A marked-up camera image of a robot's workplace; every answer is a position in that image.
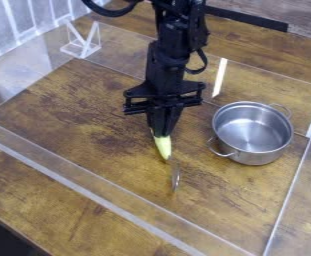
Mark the green handled metal spoon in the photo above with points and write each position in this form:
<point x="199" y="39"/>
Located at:
<point x="165" y="149"/>

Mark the black strip on table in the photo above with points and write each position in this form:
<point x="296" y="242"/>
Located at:
<point x="249" y="19"/>

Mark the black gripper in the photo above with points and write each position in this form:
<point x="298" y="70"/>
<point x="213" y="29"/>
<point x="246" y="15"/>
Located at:
<point x="163" y="90"/>

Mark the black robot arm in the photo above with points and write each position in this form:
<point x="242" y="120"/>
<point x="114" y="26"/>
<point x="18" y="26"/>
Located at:
<point x="174" y="54"/>

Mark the small steel pot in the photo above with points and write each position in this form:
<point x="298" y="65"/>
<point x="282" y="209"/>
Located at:
<point x="252" y="132"/>

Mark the clear acrylic triangle bracket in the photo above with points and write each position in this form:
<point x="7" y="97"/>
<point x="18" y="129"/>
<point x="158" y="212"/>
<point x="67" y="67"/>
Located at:
<point x="82" y="47"/>

